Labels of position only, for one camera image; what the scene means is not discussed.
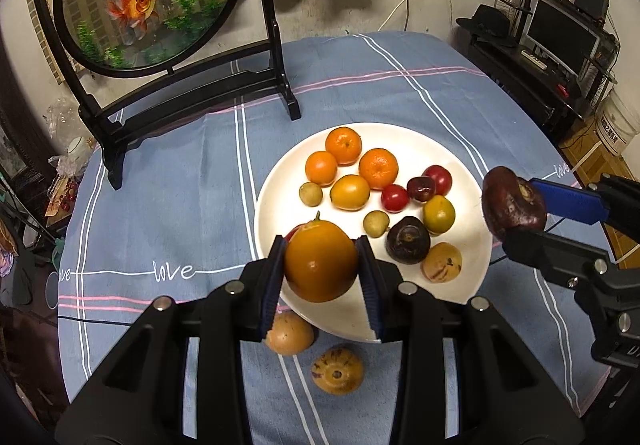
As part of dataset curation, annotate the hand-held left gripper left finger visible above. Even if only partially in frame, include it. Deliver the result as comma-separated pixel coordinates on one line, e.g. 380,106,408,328
54,235,288,445

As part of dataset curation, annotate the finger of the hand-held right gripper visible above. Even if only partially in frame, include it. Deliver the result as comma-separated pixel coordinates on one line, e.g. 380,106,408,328
501,228,640,344
527,175,640,243

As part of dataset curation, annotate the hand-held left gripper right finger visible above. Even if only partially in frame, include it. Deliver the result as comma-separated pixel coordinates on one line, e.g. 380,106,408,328
356,235,586,445

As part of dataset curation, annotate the dark purple round fruit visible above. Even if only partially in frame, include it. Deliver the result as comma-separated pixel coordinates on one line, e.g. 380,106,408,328
385,216,432,266
481,166,548,242

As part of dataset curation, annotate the large yellow-orange fruit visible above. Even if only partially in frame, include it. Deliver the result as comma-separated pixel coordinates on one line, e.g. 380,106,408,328
284,211,360,304

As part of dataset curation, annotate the white round plate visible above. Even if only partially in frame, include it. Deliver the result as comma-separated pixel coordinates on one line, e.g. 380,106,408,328
254,122,495,343

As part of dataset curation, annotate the tan round fruit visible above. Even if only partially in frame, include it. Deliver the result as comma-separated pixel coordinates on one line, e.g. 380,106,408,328
265,311,315,356

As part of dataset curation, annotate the small green round fruit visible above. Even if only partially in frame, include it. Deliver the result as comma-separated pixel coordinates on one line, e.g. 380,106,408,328
299,182,323,207
363,210,390,236

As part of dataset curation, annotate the tan spotted fruit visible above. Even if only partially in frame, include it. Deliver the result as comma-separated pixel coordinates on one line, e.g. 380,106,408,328
421,242,463,283

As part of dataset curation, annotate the small red tomato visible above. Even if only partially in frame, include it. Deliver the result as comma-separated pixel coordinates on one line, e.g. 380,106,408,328
381,184,411,214

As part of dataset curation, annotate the white plastic bucket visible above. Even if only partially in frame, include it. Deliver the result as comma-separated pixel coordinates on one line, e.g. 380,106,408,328
595,90,640,156

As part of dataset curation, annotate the yellow purple-striped fruit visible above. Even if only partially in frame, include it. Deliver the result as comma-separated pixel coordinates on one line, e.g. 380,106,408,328
310,346,364,395

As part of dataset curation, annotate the yellow oval fruit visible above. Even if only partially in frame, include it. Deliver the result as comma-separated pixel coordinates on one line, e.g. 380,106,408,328
329,174,371,212

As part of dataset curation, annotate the yellow-green round fruit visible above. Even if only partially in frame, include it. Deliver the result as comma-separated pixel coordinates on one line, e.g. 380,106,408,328
422,195,457,234

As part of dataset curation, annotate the dark red round fruit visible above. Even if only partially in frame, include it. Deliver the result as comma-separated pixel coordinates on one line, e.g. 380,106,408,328
406,176,436,202

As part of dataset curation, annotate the orange mandarin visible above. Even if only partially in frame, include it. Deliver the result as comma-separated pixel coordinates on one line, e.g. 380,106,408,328
305,151,339,186
325,126,363,166
358,148,400,190

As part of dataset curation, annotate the black desk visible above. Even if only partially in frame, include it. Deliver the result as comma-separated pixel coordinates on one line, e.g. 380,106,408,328
462,37,618,143

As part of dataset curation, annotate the black computer monitor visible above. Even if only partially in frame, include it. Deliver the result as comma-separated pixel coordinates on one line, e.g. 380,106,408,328
520,0,601,76

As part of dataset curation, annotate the black hat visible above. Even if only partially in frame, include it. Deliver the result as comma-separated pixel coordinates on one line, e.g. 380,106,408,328
456,4,518,48

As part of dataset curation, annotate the clear plastic bag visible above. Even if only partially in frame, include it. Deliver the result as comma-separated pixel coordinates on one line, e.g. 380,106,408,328
46,97,98,176

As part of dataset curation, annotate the goldfish screen with black stand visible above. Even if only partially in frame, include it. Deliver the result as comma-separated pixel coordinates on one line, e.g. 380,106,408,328
27,0,302,190

